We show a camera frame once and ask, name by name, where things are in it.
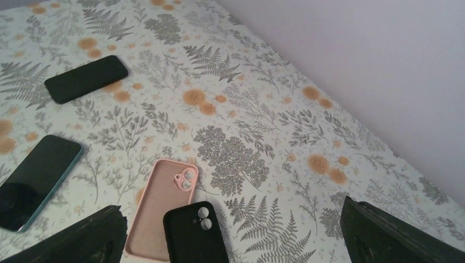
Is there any black phone case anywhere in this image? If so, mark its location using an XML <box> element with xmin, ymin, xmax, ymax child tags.
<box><xmin>163</xmin><ymin>201</ymin><xmax>229</xmax><ymax>263</ymax></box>

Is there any black phone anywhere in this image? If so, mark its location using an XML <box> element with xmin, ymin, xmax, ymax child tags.
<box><xmin>44</xmin><ymin>55</ymin><xmax>129</xmax><ymax>104</ymax></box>
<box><xmin>1</xmin><ymin>135</ymin><xmax>83</xmax><ymax>232</ymax></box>

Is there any floral patterned mat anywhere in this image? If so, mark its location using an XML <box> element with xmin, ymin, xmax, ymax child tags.
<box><xmin>1</xmin><ymin>1</ymin><xmax>464</xmax><ymax>262</ymax></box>

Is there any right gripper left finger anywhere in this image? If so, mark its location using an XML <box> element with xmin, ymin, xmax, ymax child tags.
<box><xmin>1</xmin><ymin>205</ymin><xmax>127</xmax><ymax>262</ymax></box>

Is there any pink phone case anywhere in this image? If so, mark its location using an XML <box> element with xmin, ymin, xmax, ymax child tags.
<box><xmin>124</xmin><ymin>159</ymin><xmax>199</xmax><ymax>262</ymax></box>

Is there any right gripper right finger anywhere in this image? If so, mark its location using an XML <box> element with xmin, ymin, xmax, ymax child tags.
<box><xmin>340</xmin><ymin>196</ymin><xmax>464</xmax><ymax>262</ymax></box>

